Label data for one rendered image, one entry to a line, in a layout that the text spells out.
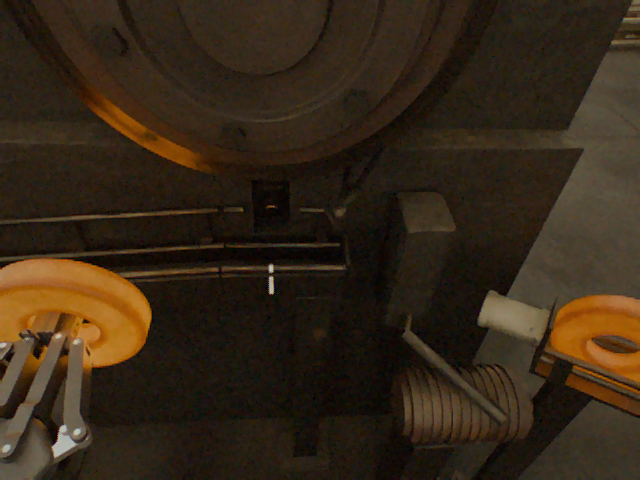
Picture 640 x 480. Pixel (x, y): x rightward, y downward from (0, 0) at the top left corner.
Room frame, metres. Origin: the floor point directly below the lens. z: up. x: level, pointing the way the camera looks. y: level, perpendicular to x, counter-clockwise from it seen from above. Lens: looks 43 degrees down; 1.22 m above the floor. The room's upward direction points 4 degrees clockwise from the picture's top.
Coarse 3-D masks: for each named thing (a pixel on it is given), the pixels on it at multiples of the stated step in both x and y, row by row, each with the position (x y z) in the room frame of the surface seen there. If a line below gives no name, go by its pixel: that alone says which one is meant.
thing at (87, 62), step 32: (32, 0) 0.43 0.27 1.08; (64, 0) 0.41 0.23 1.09; (448, 0) 0.47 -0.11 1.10; (64, 32) 0.43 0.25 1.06; (448, 32) 0.47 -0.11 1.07; (96, 64) 0.43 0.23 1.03; (416, 64) 0.46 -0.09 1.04; (128, 96) 0.43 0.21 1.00; (416, 96) 0.47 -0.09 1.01; (160, 128) 0.44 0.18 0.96; (352, 128) 0.46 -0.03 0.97; (224, 160) 0.44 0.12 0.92; (256, 160) 0.45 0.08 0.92; (288, 160) 0.45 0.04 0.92
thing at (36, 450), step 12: (0, 420) 0.16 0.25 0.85; (12, 420) 0.16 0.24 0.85; (36, 420) 0.16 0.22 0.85; (0, 432) 0.15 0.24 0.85; (36, 432) 0.15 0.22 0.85; (48, 432) 0.16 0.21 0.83; (24, 444) 0.14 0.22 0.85; (36, 444) 0.14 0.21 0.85; (48, 444) 0.14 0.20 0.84; (24, 456) 0.13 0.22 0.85; (36, 456) 0.13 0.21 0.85; (48, 456) 0.13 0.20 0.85; (0, 468) 0.12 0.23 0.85; (12, 468) 0.13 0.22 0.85; (24, 468) 0.13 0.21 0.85; (36, 468) 0.13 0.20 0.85; (48, 468) 0.13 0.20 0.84
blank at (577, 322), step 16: (576, 304) 0.41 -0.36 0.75; (592, 304) 0.40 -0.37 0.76; (608, 304) 0.39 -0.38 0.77; (624, 304) 0.39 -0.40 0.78; (560, 320) 0.40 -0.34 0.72; (576, 320) 0.39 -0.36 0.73; (592, 320) 0.38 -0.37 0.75; (608, 320) 0.38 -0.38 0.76; (624, 320) 0.37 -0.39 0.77; (560, 336) 0.39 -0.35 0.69; (576, 336) 0.39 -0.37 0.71; (592, 336) 0.38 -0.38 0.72; (624, 336) 0.37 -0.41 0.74; (576, 352) 0.38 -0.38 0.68; (592, 352) 0.38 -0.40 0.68; (608, 352) 0.39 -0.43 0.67; (608, 368) 0.36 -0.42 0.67; (624, 368) 0.36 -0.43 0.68
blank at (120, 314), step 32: (0, 288) 0.25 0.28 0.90; (32, 288) 0.26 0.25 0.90; (64, 288) 0.26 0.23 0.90; (96, 288) 0.27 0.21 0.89; (128, 288) 0.29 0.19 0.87; (0, 320) 0.25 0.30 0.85; (32, 320) 0.27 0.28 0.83; (96, 320) 0.26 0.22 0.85; (128, 320) 0.27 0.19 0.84; (96, 352) 0.26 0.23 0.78; (128, 352) 0.27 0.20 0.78
